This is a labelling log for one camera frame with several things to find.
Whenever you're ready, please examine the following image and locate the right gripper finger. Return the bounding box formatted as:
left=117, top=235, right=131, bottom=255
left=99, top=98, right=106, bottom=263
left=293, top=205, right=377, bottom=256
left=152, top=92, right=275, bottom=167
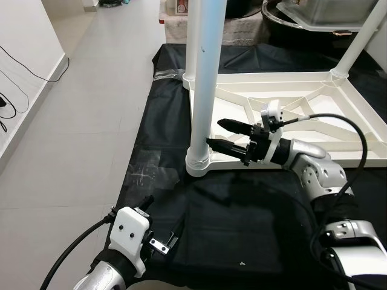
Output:
left=216, top=118, right=258, bottom=137
left=206, top=138, right=252, bottom=159

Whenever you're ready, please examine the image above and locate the clear plastic bag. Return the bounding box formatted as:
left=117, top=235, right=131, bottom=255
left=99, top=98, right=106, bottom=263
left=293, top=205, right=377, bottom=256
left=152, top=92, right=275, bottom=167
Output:
left=154, top=69, right=185, bottom=80
left=127, top=151, right=164, bottom=188

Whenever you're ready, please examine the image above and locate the black tablecloth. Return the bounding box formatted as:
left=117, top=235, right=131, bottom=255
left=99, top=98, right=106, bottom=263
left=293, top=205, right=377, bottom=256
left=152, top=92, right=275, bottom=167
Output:
left=115, top=42, right=387, bottom=285

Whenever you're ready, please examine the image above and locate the cream plastic table top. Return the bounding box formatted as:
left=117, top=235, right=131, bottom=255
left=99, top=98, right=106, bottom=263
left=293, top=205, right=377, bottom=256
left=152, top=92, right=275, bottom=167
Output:
left=181, top=69, right=387, bottom=177

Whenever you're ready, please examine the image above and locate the beige covered bench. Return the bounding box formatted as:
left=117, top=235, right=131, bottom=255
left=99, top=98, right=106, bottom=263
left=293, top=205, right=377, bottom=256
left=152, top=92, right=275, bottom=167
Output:
left=163, top=12, right=273, bottom=44

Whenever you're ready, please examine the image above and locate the black round basin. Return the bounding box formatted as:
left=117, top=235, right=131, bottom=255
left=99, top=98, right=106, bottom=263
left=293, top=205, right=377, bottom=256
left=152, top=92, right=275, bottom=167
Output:
left=261, top=0, right=363, bottom=38

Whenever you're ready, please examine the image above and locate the black bag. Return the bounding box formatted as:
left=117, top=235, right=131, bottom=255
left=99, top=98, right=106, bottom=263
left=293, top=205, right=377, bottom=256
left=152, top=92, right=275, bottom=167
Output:
left=225, top=0, right=267, bottom=19

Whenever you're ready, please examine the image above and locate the green lid storage box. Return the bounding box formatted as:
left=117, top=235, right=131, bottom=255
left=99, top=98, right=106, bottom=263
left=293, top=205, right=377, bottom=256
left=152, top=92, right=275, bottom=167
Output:
left=278, top=0, right=382, bottom=30

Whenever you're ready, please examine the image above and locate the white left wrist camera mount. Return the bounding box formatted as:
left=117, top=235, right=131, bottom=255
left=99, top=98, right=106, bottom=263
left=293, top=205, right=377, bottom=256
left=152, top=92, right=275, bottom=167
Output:
left=108, top=207, right=152, bottom=277

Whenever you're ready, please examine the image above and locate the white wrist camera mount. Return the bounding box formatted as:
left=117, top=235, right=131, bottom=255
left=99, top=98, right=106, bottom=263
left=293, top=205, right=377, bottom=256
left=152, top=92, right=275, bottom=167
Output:
left=108, top=207, right=152, bottom=277
left=260, top=100, right=285, bottom=164

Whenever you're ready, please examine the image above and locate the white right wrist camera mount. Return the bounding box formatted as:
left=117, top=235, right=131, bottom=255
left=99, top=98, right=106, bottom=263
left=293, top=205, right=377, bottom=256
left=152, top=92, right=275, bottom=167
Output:
left=260, top=100, right=285, bottom=164

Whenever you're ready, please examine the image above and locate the black wall cable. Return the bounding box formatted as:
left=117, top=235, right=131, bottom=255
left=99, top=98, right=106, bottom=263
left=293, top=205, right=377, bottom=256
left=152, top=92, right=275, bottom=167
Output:
left=0, top=45, right=70, bottom=131

